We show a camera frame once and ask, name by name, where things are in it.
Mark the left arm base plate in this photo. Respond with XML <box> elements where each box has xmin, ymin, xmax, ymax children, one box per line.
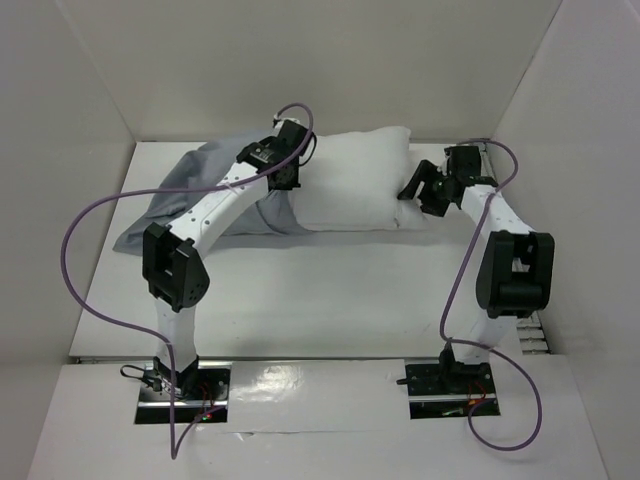
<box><xmin>120</xmin><ymin>362</ymin><xmax>231</xmax><ymax>425</ymax></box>

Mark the aluminium frame rail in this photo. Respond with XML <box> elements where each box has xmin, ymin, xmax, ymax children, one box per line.
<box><xmin>476</xmin><ymin>141</ymin><xmax>550</xmax><ymax>355</ymax></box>

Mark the grey pillowcase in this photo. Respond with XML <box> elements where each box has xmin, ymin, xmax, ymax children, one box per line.
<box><xmin>113</xmin><ymin>130</ymin><xmax>308</xmax><ymax>256</ymax></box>

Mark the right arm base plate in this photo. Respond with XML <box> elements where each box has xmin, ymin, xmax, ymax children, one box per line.
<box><xmin>396</xmin><ymin>363</ymin><xmax>500</xmax><ymax>420</ymax></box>

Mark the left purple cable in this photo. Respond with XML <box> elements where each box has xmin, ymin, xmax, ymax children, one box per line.
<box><xmin>59</xmin><ymin>102</ymin><xmax>316</xmax><ymax>460</ymax></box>

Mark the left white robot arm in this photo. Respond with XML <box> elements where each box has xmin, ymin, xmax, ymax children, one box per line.
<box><xmin>142</xmin><ymin>119</ymin><xmax>315</xmax><ymax>399</ymax></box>

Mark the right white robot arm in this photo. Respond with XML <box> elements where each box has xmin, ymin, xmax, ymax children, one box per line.
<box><xmin>398</xmin><ymin>140</ymin><xmax>555</xmax><ymax>395</ymax></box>

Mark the white pillow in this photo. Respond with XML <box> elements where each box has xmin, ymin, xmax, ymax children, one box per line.
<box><xmin>289</xmin><ymin>126</ymin><xmax>429</xmax><ymax>232</ymax></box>

